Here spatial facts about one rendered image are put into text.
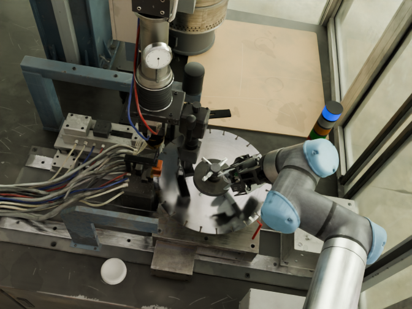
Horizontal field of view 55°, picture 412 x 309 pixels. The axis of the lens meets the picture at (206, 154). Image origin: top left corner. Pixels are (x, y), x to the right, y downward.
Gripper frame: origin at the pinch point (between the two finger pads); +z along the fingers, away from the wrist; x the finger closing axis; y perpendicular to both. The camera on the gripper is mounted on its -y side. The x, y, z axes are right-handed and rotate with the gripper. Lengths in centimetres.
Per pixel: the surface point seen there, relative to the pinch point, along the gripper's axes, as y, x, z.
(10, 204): 45, -16, 46
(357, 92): -58, -6, -7
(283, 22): -88, -46, 34
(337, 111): -22.6, -5.1, -22.6
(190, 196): 9.7, 0.8, 6.1
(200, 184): 6.0, -0.9, 5.0
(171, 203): 15.0, 0.2, 7.7
